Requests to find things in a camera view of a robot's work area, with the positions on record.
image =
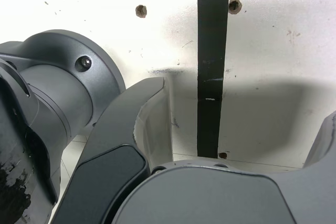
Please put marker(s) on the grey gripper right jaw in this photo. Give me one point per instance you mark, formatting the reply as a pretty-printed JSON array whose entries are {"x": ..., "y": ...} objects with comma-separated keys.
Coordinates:
[{"x": 210, "y": 197}]

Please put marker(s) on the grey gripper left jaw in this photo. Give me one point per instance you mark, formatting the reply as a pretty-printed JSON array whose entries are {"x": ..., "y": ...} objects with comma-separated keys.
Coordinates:
[{"x": 110, "y": 134}]

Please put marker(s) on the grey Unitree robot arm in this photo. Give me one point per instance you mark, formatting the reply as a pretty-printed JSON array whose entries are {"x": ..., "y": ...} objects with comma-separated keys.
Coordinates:
[{"x": 55, "y": 98}]

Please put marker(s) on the black tape strip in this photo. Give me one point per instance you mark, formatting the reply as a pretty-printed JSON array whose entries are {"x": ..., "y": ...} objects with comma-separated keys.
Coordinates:
[{"x": 211, "y": 77}]

